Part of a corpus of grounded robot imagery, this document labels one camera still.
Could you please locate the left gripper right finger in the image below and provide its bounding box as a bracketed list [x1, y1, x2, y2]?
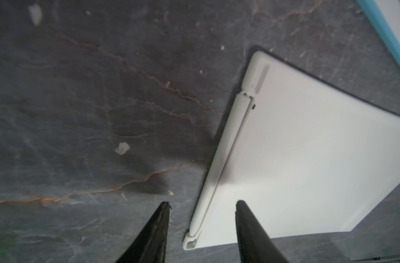
[236, 200, 287, 263]

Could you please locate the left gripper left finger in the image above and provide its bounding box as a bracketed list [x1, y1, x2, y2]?
[116, 202, 171, 263]

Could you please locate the white drawing tablet front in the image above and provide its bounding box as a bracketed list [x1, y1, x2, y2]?
[182, 51, 400, 251]

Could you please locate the blue framed drawing tablet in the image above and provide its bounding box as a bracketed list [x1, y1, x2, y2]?
[357, 0, 400, 67]

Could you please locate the white stylus pen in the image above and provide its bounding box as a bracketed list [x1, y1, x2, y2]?
[189, 92, 251, 237]

